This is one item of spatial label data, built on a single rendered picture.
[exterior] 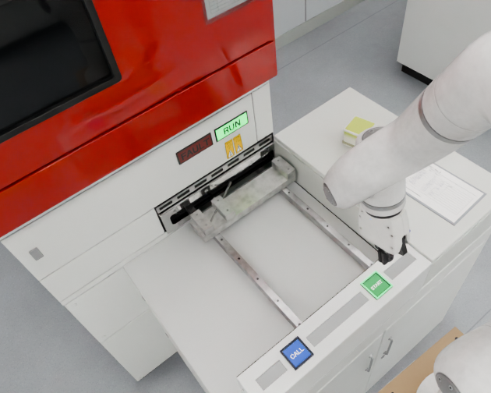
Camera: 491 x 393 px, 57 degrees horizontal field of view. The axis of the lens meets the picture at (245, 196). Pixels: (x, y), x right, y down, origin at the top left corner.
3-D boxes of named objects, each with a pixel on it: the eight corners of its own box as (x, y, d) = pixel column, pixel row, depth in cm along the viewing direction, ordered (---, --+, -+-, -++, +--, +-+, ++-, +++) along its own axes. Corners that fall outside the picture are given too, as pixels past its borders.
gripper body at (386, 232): (350, 199, 91) (355, 236, 99) (390, 223, 84) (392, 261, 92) (376, 179, 94) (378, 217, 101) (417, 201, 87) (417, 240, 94)
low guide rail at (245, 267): (199, 223, 147) (197, 217, 144) (204, 220, 147) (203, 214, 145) (304, 339, 120) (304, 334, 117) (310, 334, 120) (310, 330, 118)
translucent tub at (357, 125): (340, 144, 142) (342, 129, 136) (353, 130, 145) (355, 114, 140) (362, 154, 138) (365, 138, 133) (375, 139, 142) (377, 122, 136)
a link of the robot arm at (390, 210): (349, 193, 90) (351, 204, 91) (384, 214, 83) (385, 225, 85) (379, 171, 92) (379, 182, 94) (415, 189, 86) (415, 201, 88)
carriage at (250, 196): (191, 227, 143) (188, 221, 140) (280, 167, 154) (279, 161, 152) (205, 242, 138) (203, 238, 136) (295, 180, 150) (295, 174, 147)
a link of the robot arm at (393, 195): (373, 216, 84) (415, 194, 85) (369, 160, 75) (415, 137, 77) (347, 192, 90) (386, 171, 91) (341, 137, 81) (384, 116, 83)
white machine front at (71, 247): (60, 300, 135) (-15, 223, 104) (271, 161, 160) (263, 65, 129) (64, 307, 133) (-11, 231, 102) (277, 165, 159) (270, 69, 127)
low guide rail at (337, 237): (264, 179, 155) (263, 173, 153) (268, 176, 156) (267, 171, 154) (376, 278, 128) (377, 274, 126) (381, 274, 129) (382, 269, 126)
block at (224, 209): (212, 206, 143) (210, 200, 141) (220, 200, 144) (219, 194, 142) (227, 221, 139) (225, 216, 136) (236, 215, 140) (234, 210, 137)
